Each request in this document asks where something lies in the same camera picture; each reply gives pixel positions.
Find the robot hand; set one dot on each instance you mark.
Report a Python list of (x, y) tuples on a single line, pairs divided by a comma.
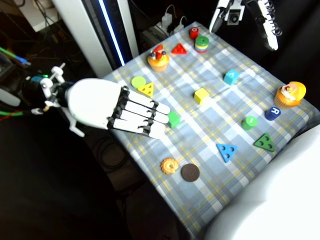
[(271, 30), (95, 102)]

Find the teal cube block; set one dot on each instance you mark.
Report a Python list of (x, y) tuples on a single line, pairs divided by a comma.
[(231, 77)]

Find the green cube block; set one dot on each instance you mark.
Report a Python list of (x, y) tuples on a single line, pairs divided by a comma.
[(174, 120)]

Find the green round toy cookie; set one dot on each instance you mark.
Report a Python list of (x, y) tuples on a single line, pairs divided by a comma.
[(137, 81)]

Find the yellow triangle block with holes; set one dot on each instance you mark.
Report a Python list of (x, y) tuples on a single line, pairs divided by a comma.
[(147, 90)]

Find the orange toy cupcake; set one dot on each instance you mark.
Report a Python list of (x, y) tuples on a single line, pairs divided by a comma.
[(290, 96)]

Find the white column with blue light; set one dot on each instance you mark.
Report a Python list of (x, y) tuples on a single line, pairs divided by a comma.
[(75, 30)]

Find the strawberry toy cupcake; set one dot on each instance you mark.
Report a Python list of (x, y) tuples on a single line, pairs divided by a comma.
[(158, 61)]

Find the red cylinder block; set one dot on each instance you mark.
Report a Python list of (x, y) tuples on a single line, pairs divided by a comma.
[(193, 33)]

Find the blue cylinder block letter R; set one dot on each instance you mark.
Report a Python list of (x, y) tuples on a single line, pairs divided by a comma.
[(272, 113)]

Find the red triangle block with holes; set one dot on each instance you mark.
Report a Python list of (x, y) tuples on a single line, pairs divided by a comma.
[(179, 49)]

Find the green cylinder block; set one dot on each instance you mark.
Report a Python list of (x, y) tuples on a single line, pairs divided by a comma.
[(249, 123)]

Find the yellow cube block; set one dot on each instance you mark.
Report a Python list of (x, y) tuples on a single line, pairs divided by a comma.
[(201, 96)]

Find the yellow toy biscuit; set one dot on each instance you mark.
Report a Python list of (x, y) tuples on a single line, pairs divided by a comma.
[(170, 165)]

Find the white power strip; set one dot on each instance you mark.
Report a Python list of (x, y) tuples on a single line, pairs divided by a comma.
[(167, 22)]

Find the blue plaid tablecloth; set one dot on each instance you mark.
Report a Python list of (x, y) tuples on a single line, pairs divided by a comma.
[(200, 130)]

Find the green triangle block with holes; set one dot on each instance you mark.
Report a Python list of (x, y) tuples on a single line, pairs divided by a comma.
[(265, 143)]

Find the brown round toy cookie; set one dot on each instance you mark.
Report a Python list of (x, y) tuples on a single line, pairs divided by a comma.
[(190, 172)]

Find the blue triangle block with holes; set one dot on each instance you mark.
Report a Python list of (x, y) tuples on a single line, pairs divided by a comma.
[(226, 152)]

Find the white rounded shell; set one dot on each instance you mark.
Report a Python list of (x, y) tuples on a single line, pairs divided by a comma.
[(275, 195)]

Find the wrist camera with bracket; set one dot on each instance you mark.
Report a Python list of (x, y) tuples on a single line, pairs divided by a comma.
[(234, 15)]

